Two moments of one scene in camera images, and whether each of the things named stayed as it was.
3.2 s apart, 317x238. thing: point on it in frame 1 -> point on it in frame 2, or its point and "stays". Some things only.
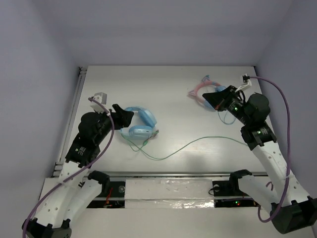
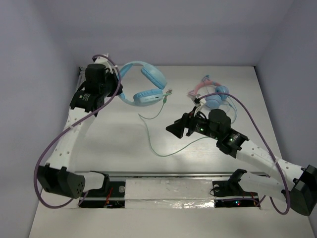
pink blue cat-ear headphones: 206,81 stays
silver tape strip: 169,193 stays
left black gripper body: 115,118 -> 116,87
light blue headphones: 140,132 -> 145,97
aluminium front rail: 157,175 stays
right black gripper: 216,99 -> 187,120
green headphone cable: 165,157 -> 146,129
